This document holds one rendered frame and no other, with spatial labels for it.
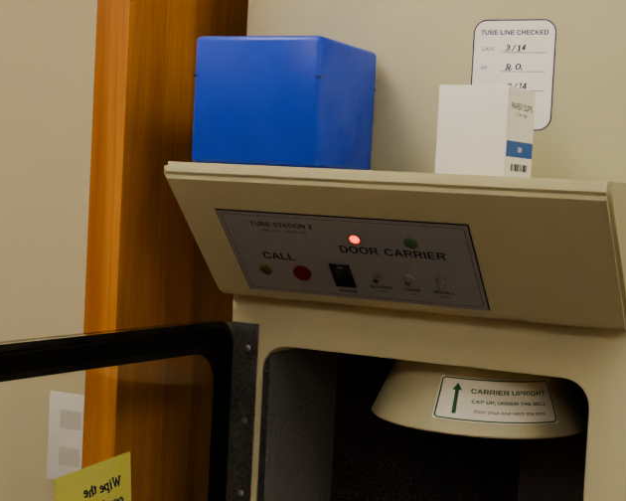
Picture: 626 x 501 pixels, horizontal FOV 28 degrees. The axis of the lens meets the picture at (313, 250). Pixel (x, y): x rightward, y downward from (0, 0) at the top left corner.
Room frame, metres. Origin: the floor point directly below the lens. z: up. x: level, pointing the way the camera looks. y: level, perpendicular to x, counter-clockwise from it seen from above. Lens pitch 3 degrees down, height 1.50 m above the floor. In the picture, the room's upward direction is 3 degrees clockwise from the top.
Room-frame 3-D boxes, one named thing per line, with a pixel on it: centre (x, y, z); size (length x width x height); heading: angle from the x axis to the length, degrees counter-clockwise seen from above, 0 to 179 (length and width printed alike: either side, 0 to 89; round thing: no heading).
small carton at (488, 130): (0.85, -0.11, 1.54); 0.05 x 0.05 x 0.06; 60
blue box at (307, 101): (0.92, 0.03, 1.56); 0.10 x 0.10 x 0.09; 65
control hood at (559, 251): (0.88, -0.06, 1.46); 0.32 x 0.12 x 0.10; 65
